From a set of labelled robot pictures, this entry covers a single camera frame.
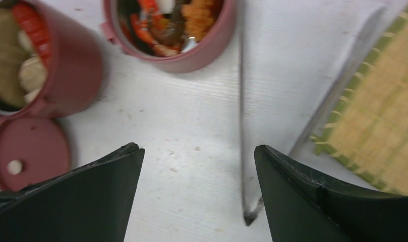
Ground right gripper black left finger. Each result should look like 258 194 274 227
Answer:
0 143 145 241

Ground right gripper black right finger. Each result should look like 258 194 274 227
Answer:
254 145 408 241

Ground red round lid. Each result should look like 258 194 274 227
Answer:
0 117 71 191

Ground steel tongs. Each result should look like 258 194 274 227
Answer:
238 4 386 227

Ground orange food pieces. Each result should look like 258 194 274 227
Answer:
117 1 224 57

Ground red sausage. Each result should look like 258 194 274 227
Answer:
12 2 52 68

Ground bamboo mat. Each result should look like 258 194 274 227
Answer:
310 5 408 196

